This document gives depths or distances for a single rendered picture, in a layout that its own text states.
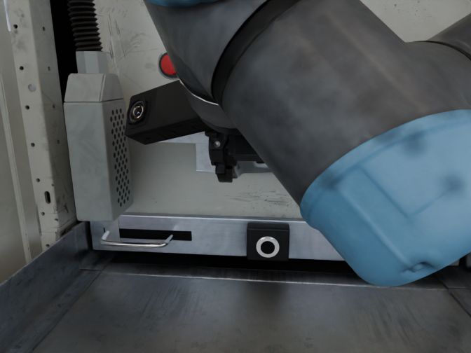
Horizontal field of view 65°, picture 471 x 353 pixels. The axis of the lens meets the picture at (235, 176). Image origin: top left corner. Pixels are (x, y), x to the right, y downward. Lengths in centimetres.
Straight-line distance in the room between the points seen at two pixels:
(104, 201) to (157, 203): 12
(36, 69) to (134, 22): 14
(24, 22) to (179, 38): 40
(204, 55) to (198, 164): 38
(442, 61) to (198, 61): 10
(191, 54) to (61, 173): 44
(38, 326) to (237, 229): 27
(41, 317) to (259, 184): 32
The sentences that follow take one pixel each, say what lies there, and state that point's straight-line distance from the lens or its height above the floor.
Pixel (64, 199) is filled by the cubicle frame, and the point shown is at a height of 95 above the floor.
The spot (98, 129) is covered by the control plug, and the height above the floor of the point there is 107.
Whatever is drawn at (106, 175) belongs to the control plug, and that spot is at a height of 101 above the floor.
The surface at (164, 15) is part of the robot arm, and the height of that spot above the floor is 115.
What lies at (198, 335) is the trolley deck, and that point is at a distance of 45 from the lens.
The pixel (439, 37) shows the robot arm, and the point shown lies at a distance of 26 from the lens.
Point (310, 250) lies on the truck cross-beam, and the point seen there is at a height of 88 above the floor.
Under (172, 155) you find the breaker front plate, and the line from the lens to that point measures 54.
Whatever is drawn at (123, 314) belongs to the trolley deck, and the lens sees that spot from 50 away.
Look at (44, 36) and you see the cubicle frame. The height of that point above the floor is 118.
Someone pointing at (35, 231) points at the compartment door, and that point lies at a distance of 60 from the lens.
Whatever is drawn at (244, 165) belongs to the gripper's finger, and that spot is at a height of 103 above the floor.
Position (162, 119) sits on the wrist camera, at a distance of 33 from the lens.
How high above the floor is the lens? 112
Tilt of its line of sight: 15 degrees down
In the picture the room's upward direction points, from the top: straight up
